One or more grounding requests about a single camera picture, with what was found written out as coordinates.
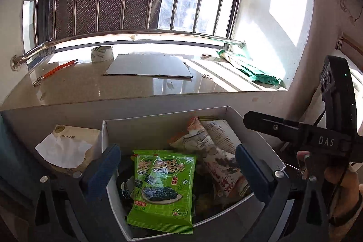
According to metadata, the tape roll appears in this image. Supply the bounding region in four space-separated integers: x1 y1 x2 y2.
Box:
91 45 114 63

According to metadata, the steel window railing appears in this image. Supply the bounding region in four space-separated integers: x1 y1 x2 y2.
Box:
10 0 245 71

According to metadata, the orange handled tool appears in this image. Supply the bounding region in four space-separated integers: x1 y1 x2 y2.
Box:
33 59 78 87

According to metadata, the wall cable decoration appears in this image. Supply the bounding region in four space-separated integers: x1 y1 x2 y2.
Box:
339 0 362 26

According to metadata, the white red cartoon snack bag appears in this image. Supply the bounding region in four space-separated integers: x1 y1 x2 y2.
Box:
170 117 249 198

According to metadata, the white text snack bag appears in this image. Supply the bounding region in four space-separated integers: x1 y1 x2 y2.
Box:
201 119 241 154

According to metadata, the tissue pack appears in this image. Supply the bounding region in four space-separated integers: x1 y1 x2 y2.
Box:
35 125 101 174

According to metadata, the grey flat board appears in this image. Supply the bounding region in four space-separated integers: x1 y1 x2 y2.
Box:
105 54 193 79

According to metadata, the dark teal curtain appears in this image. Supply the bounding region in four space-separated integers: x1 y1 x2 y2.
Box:
1 117 37 200

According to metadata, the white cardboard box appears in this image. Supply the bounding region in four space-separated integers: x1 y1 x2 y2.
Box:
101 105 287 242

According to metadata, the green plastic bag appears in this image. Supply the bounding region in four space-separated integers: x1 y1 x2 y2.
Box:
217 50 282 87

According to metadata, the green seaweed snack bag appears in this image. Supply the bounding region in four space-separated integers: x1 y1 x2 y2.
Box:
127 150 196 235

